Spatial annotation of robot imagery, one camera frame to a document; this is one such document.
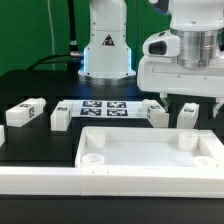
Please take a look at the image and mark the black cables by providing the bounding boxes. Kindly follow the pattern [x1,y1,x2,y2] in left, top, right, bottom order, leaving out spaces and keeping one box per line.
[27,0,84,72]

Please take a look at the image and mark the white desk top tray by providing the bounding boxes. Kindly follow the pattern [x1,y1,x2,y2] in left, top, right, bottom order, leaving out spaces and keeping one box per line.
[75,126,224,168]

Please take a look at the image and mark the white L-shaped fence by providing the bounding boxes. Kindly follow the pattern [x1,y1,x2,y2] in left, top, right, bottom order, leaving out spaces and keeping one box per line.
[0,167,224,198]

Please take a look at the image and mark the white block left edge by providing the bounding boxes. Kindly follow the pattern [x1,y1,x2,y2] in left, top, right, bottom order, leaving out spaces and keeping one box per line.
[0,125,5,147]

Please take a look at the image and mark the white marker sheet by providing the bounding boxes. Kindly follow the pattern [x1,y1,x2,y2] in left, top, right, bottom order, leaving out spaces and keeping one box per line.
[62,100,146,118]

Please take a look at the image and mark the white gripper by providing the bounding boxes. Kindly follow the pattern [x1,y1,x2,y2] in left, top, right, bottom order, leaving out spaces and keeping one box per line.
[137,55,224,117]

